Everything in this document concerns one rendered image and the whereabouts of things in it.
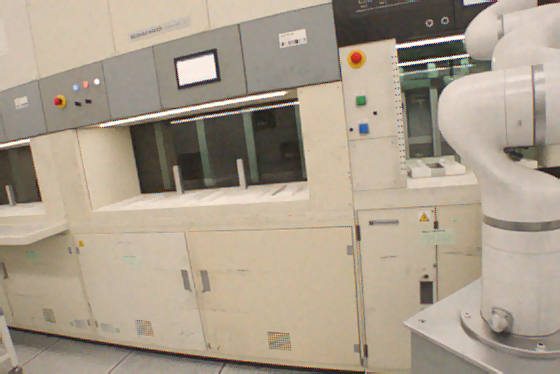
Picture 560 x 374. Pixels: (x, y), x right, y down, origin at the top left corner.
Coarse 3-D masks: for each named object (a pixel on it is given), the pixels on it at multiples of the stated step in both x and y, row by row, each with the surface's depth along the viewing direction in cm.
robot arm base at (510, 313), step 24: (504, 240) 49; (528, 240) 46; (552, 240) 45; (504, 264) 49; (528, 264) 47; (552, 264) 46; (504, 288) 50; (528, 288) 47; (552, 288) 47; (480, 312) 57; (504, 312) 50; (528, 312) 48; (552, 312) 47; (480, 336) 51; (504, 336) 50; (528, 336) 48; (552, 336) 48
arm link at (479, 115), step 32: (448, 96) 51; (480, 96) 47; (512, 96) 44; (448, 128) 51; (480, 128) 48; (512, 128) 45; (480, 160) 48; (512, 192) 46; (544, 192) 45; (512, 224) 47; (544, 224) 45
